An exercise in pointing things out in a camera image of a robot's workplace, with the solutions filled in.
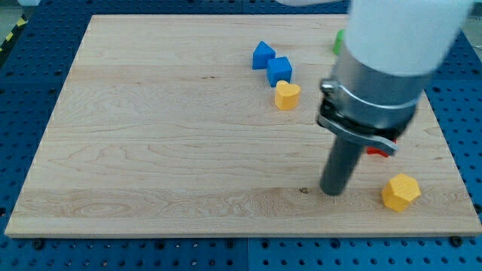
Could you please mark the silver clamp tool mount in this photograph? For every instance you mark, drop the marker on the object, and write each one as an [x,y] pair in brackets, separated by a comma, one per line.
[366,107]

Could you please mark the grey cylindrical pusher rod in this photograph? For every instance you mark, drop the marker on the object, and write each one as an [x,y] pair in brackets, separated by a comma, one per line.
[341,163]

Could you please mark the blue triangle block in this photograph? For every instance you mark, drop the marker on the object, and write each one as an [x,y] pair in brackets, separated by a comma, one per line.
[261,55]

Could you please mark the blue cube block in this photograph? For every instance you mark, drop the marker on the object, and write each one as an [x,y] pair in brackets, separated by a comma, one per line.
[278,69]

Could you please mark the green block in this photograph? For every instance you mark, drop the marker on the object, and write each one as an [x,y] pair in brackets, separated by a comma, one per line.
[338,42]

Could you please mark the yellow hexagon block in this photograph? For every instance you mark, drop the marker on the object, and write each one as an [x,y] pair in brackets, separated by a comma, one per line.
[400,192]

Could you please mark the yellow heart block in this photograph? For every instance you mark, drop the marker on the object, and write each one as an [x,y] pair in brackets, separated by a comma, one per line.
[287,95]

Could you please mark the wooden board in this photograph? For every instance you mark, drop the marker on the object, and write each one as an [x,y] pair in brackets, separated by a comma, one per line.
[163,130]

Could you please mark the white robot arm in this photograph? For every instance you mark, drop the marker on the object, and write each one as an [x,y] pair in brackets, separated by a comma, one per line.
[389,53]

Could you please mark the red block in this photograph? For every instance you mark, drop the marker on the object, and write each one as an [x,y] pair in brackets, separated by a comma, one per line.
[378,151]

